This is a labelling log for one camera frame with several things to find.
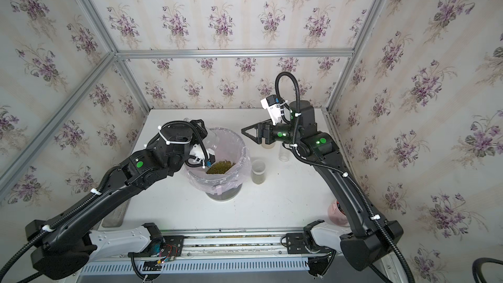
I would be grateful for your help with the aluminium frame post left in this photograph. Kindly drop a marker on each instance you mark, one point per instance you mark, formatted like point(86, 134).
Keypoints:
point(103, 34)

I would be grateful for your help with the pink pen holder cup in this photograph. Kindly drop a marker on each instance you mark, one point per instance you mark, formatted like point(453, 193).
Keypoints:
point(336, 214)

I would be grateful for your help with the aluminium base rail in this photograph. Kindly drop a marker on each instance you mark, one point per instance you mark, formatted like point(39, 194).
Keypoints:
point(244, 251)

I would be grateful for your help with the mung beans in bin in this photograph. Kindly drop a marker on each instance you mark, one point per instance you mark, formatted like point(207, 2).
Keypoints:
point(220, 168)

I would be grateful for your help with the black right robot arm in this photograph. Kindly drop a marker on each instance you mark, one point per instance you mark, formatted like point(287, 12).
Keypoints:
point(372, 236)

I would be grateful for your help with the clear jar with mung beans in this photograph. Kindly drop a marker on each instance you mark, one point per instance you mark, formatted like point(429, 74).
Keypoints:
point(284, 154)

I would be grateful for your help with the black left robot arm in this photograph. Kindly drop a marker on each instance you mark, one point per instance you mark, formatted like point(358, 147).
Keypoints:
point(62, 244)

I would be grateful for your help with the jar with beige lid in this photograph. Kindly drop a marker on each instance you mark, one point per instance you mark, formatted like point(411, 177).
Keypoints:
point(211, 140)

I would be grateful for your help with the mesh bin with plastic bag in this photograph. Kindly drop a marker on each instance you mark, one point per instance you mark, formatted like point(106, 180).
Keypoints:
point(226, 186)

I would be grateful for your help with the aluminium frame post right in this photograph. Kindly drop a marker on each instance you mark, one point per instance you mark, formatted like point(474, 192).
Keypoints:
point(362, 38)

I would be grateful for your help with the grey sponge pad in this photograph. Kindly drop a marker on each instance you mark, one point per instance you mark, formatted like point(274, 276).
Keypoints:
point(116, 217)

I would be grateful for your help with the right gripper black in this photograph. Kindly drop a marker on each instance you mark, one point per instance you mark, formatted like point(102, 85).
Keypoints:
point(270, 128)

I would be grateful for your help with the aluminium frame post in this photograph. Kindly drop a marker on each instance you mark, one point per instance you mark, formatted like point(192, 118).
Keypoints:
point(362, 38)
point(103, 34)

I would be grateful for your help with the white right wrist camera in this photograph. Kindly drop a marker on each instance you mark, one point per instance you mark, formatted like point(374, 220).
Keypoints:
point(274, 105)

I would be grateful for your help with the aluminium frame crossbar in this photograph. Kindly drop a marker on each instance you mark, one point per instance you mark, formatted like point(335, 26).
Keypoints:
point(236, 53)

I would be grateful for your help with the beige jar lid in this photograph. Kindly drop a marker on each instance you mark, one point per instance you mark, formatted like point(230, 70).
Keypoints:
point(268, 146)

